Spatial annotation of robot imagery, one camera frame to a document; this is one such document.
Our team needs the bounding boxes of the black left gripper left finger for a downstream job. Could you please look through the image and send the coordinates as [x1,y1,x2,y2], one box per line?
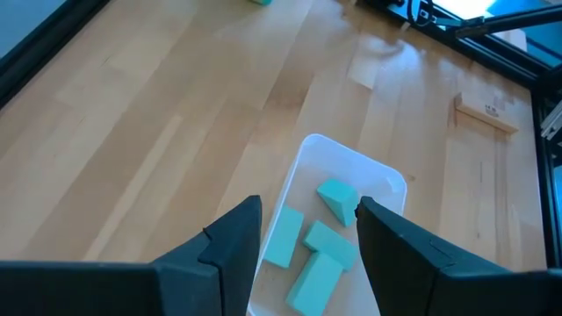
[0,195,263,316]

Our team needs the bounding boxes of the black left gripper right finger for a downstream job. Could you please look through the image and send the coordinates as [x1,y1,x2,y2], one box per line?
[354,195,562,316]

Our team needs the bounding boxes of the teal rectangular block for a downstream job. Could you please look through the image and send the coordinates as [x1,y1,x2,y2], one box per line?
[263,205,306,269]
[301,219,359,272]
[285,252,344,316]

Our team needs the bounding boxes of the teal wedge block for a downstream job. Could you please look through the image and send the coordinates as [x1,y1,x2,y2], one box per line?
[315,177,360,228]

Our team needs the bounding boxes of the clear plastic bin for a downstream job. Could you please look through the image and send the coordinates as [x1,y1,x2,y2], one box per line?
[246,133,408,316]

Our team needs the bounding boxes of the long natural wood plank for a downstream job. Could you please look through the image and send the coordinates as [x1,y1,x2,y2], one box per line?
[453,90,520,135]

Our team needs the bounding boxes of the black aluminium table frame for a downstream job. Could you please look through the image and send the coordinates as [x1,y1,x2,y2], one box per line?
[0,0,562,269]

